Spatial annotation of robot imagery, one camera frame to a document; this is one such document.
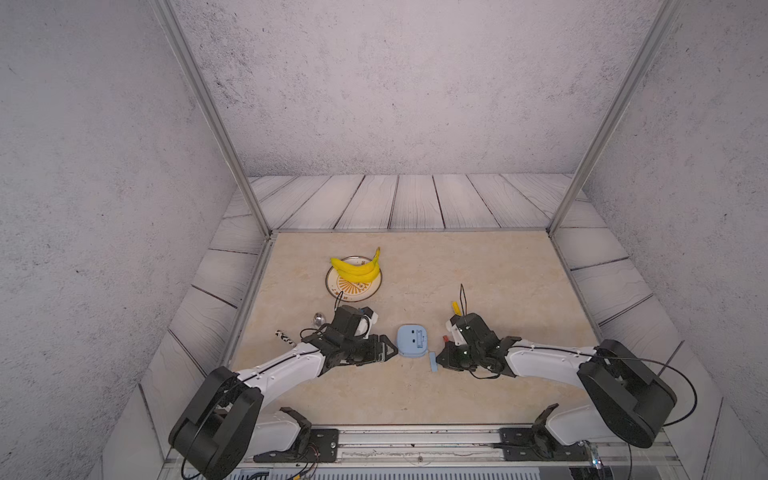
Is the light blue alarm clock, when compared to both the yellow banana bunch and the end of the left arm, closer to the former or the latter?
the end of the left arm

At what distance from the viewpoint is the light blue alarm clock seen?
0.88m

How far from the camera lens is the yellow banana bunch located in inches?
40.9

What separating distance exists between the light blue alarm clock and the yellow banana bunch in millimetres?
216
